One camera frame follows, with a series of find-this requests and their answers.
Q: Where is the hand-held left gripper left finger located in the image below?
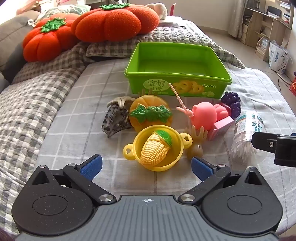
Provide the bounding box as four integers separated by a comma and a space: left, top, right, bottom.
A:
31, 154, 117, 206

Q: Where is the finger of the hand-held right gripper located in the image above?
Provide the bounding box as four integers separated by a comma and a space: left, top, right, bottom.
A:
274, 133, 296, 167
252, 132, 278, 154

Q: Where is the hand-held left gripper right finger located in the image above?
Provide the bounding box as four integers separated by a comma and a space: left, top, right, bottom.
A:
178, 156, 264, 206

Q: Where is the clear cotton swab container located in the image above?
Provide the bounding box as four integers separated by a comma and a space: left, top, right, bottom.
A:
230, 110, 266, 166

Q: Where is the yellow toy pot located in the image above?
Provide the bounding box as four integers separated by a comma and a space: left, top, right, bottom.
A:
123, 125, 193, 172

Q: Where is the yellow corn toy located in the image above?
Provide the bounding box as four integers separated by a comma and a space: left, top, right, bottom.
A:
140, 130, 173, 166

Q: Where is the purple grapes toy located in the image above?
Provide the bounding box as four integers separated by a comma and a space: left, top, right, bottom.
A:
221, 91, 242, 119

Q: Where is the pink rubber animal toy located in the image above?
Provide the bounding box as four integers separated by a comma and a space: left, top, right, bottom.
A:
191, 101, 232, 131

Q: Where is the orange pumpkin toy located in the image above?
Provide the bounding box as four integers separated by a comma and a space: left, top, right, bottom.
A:
128, 94, 174, 133

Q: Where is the green plastic box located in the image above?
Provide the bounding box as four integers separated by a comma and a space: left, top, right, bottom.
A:
124, 42, 232, 100

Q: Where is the brown translucent hand toy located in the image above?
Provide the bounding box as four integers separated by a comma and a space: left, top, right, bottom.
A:
184, 126, 208, 160

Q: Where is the pink toy box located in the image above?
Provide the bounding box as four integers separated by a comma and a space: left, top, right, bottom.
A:
208, 116, 235, 141

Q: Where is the grey spotted hair claw clip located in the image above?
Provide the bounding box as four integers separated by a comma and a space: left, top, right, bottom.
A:
101, 102, 132, 139

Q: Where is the grey grid bed sheet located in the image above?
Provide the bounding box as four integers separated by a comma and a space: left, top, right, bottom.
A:
35, 59, 296, 235

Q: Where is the beige hair clip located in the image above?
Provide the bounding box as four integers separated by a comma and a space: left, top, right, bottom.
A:
106, 96, 137, 110

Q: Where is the grey checked quilt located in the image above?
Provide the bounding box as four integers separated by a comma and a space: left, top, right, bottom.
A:
0, 69, 84, 233

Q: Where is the white paper bag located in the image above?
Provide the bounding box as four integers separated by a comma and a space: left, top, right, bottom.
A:
268, 40, 290, 72

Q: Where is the wooden shelf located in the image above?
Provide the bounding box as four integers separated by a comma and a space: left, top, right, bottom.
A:
238, 0, 293, 61

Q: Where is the small orange pumpkin cushion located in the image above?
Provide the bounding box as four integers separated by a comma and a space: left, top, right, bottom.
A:
22, 13, 80, 63

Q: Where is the large orange pumpkin cushion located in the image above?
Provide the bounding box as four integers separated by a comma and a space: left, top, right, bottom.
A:
71, 4, 160, 43

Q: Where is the grey sofa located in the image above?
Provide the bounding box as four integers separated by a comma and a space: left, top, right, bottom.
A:
0, 10, 40, 84

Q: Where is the white plush toy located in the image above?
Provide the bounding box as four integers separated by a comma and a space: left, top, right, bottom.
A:
154, 2, 167, 20

